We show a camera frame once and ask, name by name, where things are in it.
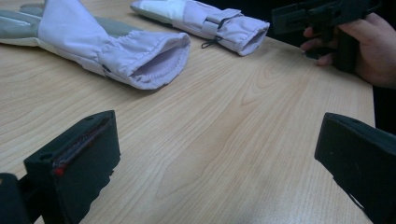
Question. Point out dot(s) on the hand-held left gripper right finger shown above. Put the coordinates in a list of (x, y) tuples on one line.
[(361, 155)]

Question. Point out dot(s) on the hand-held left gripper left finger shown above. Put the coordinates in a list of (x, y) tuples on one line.
[(81, 161)]

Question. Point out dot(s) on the lilac and grey glove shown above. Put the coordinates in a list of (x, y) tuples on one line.
[(214, 25), (102, 46)]

